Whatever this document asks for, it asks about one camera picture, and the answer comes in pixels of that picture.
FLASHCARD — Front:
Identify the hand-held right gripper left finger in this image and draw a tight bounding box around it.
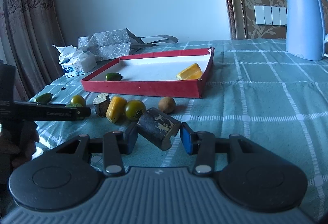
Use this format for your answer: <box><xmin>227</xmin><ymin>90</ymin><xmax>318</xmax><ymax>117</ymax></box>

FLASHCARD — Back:
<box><xmin>52</xmin><ymin>123</ymin><xmax>139</xmax><ymax>176</ymax></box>

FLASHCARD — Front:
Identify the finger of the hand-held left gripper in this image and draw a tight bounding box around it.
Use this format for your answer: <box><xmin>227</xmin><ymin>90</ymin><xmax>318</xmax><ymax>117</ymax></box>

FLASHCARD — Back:
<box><xmin>13</xmin><ymin>101</ymin><xmax>92</xmax><ymax>121</ymax></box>

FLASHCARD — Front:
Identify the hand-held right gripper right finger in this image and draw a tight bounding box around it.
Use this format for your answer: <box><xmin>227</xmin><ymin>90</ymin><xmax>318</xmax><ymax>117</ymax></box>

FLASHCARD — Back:
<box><xmin>180</xmin><ymin>123</ymin><xmax>272</xmax><ymax>176</ymax></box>

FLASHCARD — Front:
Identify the large dark sugarcane piece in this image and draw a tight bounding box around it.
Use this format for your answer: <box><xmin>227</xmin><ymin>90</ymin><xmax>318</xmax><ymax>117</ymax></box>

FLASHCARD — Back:
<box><xmin>137</xmin><ymin>107</ymin><xmax>181</xmax><ymax>151</ymax></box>

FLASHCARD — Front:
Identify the large green tomato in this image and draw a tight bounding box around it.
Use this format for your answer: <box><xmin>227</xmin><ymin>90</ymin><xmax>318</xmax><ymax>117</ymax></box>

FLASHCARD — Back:
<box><xmin>124</xmin><ymin>100</ymin><xmax>147</xmax><ymax>121</ymax></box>

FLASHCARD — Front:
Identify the small green tomato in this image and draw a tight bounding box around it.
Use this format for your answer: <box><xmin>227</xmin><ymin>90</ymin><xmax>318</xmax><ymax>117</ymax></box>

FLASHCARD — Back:
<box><xmin>70</xmin><ymin>95</ymin><xmax>86</xmax><ymax>107</ymax></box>

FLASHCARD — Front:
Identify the brown longan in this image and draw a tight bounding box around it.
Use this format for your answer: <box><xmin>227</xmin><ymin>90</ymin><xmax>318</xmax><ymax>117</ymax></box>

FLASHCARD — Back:
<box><xmin>158</xmin><ymin>96</ymin><xmax>176</xmax><ymax>114</ymax></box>

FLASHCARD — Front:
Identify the red cardboard tray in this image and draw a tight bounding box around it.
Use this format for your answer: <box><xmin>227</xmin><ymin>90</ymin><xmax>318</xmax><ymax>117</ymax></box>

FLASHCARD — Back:
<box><xmin>81</xmin><ymin>47</ymin><xmax>215</xmax><ymax>98</ymax></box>

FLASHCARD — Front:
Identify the person's left hand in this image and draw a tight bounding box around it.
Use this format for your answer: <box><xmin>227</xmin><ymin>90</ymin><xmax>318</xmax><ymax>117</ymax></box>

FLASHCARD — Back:
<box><xmin>0</xmin><ymin>127</ymin><xmax>39</xmax><ymax>169</ymax></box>

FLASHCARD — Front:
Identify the yellow fruit piece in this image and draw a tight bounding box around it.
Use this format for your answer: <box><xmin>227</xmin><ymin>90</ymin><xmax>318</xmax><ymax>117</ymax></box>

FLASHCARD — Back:
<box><xmin>176</xmin><ymin>63</ymin><xmax>203</xmax><ymax>80</ymax></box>
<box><xmin>106</xmin><ymin>96</ymin><xmax>128</xmax><ymax>123</ymax></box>

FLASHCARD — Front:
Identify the white tissue pack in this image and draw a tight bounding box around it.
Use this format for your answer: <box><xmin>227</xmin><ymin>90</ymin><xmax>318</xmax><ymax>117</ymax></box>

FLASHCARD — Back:
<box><xmin>52</xmin><ymin>44</ymin><xmax>97</xmax><ymax>78</ymax></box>

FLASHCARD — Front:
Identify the brown patterned curtain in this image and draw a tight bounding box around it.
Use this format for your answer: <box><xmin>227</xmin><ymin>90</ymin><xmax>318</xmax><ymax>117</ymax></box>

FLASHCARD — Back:
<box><xmin>0</xmin><ymin>0</ymin><xmax>66</xmax><ymax>102</ymax></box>

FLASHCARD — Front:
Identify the green checked tablecloth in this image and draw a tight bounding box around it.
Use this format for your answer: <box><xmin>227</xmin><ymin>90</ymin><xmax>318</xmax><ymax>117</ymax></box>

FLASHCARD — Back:
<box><xmin>28</xmin><ymin>39</ymin><xmax>328</xmax><ymax>224</ymax></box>

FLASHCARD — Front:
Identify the grey patterned gift bag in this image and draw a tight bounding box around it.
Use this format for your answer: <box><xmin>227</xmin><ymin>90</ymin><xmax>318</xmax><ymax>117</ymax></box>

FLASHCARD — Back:
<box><xmin>78</xmin><ymin>29</ymin><xmax>179</xmax><ymax>62</ymax></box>

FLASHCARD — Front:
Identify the light blue electric kettle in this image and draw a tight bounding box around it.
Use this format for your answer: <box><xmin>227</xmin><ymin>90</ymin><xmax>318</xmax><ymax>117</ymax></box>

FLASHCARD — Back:
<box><xmin>281</xmin><ymin>0</ymin><xmax>328</xmax><ymax>61</ymax></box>

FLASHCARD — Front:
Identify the white wall switch panel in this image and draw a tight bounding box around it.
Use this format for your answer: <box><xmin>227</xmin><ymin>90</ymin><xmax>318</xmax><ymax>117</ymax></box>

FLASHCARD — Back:
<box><xmin>254</xmin><ymin>5</ymin><xmax>287</xmax><ymax>26</ymax></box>

